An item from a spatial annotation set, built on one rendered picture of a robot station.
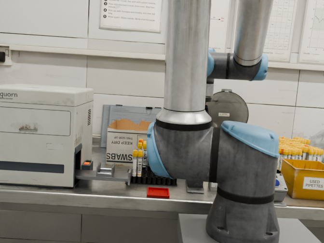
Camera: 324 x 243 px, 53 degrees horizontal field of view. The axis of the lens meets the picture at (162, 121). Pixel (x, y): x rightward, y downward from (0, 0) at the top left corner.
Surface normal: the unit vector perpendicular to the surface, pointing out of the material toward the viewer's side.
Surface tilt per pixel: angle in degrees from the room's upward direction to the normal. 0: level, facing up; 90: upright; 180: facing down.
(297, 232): 1
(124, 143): 87
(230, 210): 72
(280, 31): 94
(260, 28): 137
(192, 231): 1
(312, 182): 90
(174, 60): 96
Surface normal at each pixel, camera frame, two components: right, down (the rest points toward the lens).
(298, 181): -0.04, 0.13
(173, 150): -0.34, 0.13
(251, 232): 0.00, -0.18
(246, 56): -0.22, 0.87
